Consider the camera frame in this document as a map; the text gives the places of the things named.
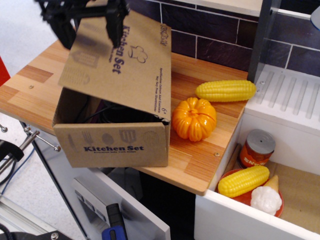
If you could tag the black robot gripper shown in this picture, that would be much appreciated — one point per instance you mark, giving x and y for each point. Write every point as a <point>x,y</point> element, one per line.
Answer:
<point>58,12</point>

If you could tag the brown Kitchen Set cardboard box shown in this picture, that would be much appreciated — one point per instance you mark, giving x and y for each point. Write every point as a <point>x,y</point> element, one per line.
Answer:
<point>137,74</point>

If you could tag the black round device in box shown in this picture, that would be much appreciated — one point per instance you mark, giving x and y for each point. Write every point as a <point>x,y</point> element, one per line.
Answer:
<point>117,113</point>

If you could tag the wooden toy kitchen counter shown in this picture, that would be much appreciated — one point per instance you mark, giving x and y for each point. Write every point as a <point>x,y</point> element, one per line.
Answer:
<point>32,94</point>

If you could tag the red object at left edge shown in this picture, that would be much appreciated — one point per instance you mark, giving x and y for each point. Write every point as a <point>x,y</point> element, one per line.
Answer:
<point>4,74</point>

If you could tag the orange plastic toy pumpkin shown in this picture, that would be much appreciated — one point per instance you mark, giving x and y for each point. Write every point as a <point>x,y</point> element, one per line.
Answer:
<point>194,119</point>

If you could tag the black metal table clamp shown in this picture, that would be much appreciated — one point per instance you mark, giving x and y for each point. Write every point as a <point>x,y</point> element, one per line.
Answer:
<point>11,154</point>

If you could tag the yellow toy corn on counter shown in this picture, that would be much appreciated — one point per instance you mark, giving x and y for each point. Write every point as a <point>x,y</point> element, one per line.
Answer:
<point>226,90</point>

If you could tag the white toy oven door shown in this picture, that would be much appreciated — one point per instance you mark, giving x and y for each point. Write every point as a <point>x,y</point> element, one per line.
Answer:
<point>99,192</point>

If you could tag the orange toy soup can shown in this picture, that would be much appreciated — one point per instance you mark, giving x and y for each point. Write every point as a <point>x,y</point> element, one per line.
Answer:
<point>257,149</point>

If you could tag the white toy sink cabinet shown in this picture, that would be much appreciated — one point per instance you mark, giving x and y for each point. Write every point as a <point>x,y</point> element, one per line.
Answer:
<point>296,161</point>

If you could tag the yellow toy corn on plate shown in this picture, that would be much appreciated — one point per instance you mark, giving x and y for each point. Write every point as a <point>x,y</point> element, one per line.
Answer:
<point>243,181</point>

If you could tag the beige toy ice cream cone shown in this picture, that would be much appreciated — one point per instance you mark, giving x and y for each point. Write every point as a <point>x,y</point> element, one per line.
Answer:
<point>273,183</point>

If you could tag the white toy cauliflower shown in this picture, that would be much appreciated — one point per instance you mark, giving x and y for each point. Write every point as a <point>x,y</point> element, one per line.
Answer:
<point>266,199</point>

